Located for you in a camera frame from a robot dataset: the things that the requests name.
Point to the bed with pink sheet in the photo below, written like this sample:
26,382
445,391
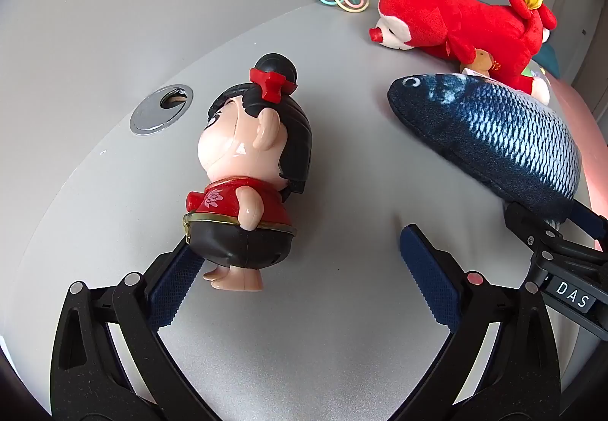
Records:
584,126

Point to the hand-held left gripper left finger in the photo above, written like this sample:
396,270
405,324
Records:
173,288

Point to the blue plush fish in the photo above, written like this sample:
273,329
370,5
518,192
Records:
498,126

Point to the red plush monkey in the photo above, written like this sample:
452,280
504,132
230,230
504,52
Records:
456,17

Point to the cartoon doll figurine red shirt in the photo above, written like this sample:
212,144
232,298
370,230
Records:
237,150

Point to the teal pillow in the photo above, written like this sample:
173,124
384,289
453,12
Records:
551,62

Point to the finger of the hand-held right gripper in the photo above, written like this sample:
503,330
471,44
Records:
589,219
525,221

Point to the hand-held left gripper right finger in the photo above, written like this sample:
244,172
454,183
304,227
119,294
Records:
427,278

